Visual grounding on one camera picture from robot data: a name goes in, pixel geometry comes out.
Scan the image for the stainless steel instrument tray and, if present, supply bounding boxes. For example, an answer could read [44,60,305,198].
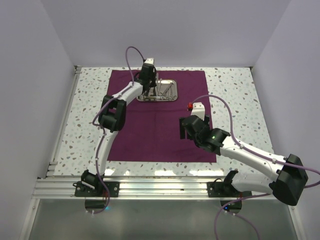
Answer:
[136,79,178,102]

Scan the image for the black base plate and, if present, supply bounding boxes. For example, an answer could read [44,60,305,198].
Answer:
[206,178,252,198]
[72,181,120,198]

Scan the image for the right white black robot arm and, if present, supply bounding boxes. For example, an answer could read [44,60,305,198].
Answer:
[179,115,309,206]

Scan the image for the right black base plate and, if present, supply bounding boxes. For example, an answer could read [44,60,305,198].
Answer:
[206,178,252,198]

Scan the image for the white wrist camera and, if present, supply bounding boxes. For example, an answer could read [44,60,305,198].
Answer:
[144,57,155,66]
[187,102,205,119]

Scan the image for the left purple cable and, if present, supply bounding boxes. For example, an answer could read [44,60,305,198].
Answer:
[84,46,147,216]

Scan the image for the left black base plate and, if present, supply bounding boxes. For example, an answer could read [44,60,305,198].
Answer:
[72,181,120,198]

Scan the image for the purple surgical kit cloth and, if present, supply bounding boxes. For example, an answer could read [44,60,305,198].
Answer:
[108,70,217,163]

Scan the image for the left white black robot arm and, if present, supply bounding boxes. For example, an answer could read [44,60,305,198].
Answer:
[81,58,157,197]

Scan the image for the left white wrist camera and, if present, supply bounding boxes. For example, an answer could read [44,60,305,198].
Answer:
[144,57,155,66]

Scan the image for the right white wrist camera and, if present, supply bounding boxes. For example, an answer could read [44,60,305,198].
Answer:
[187,102,205,119]

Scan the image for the steel surgical scissors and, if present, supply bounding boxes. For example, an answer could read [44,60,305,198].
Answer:
[158,83,173,96]

